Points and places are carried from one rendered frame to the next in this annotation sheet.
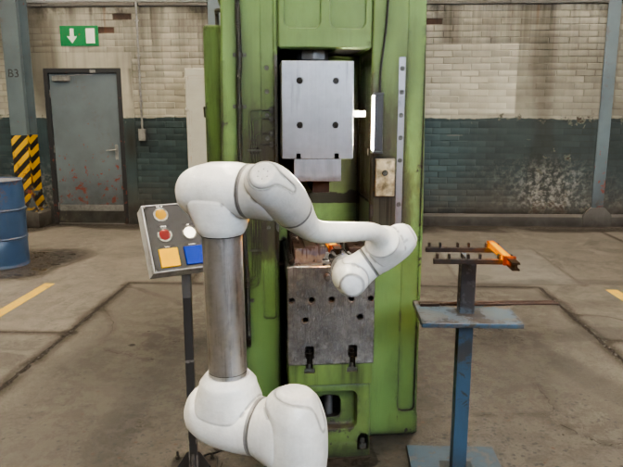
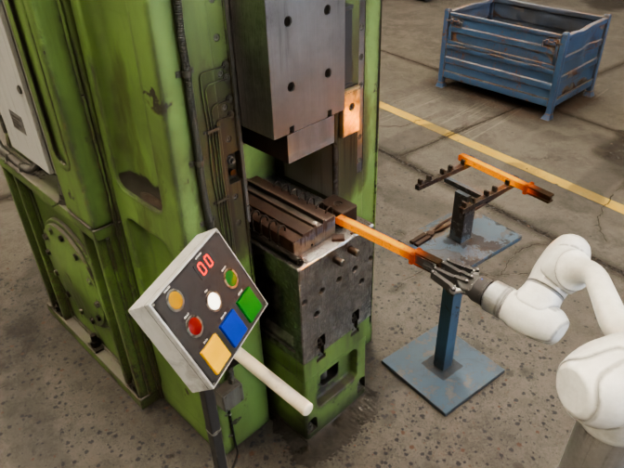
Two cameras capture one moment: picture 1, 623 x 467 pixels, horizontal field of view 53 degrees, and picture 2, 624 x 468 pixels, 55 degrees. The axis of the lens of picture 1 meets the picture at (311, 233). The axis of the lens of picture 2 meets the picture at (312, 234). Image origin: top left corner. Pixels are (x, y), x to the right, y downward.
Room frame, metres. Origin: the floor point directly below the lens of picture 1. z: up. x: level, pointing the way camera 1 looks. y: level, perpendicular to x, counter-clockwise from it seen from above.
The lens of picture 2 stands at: (1.32, 1.02, 2.12)
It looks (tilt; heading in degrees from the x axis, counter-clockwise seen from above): 35 degrees down; 321
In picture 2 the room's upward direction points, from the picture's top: 2 degrees counter-clockwise
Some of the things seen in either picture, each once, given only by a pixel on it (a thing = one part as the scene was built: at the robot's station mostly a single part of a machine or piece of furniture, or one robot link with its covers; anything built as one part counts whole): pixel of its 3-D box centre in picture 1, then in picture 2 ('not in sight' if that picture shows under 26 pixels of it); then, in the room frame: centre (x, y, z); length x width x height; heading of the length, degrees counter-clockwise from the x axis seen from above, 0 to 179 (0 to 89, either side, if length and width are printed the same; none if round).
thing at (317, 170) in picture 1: (312, 166); (266, 120); (2.83, -0.01, 1.32); 0.42 x 0.20 x 0.10; 5
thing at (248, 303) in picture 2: not in sight; (248, 305); (2.43, 0.38, 1.01); 0.07 x 0.05 x 0.07; 120
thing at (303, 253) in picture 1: (312, 243); (273, 213); (2.83, -0.01, 0.96); 0.42 x 0.20 x 0.09; 5
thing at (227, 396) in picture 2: not in sight; (228, 393); (2.70, 0.34, 0.36); 0.09 x 0.07 x 0.12; 95
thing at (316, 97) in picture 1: (322, 110); (271, 41); (2.83, -0.05, 1.56); 0.42 x 0.39 x 0.40; 5
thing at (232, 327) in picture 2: (194, 255); (232, 328); (2.38, 0.46, 1.01); 0.07 x 0.05 x 0.07; 120
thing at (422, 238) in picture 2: (489, 303); (461, 214); (2.56, -0.76, 0.75); 0.60 x 0.04 x 0.01; 92
